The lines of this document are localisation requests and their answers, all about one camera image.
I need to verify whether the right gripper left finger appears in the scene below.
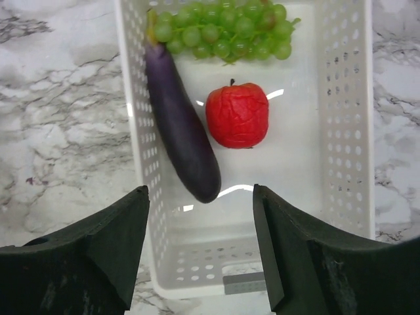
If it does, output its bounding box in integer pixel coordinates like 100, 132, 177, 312
1, 186, 150, 314

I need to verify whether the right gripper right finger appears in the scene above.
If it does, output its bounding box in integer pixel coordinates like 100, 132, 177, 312
253, 185, 419, 314

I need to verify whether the purple eggplant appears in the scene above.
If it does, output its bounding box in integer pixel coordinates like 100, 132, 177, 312
144, 9, 221, 203

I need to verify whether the green grape bunch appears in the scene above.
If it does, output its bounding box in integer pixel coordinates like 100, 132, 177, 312
147, 1, 301, 64

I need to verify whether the white plastic basket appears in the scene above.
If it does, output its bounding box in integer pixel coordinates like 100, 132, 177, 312
113, 0, 377, 300

